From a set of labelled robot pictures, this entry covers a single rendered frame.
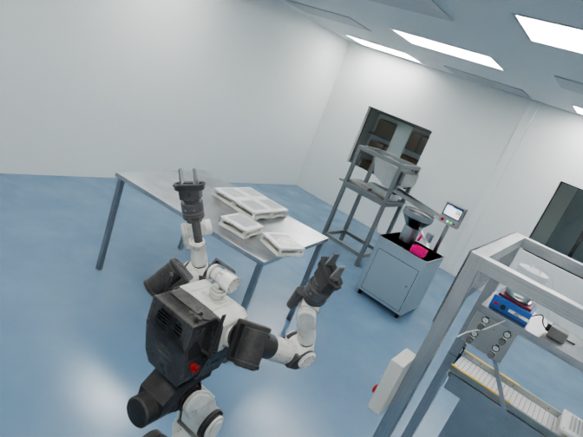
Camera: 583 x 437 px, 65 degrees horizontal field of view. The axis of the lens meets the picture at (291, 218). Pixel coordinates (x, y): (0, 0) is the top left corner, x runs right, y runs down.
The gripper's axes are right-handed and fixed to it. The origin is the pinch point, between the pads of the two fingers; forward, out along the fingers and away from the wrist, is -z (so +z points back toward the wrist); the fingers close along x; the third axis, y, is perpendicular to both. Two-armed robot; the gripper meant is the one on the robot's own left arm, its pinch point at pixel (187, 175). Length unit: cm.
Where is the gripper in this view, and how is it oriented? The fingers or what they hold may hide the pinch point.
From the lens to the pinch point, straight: 182.7
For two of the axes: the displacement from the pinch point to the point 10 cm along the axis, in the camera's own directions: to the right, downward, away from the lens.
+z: 0.5, 9.1, 4.1
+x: 9.9, -0.1, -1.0
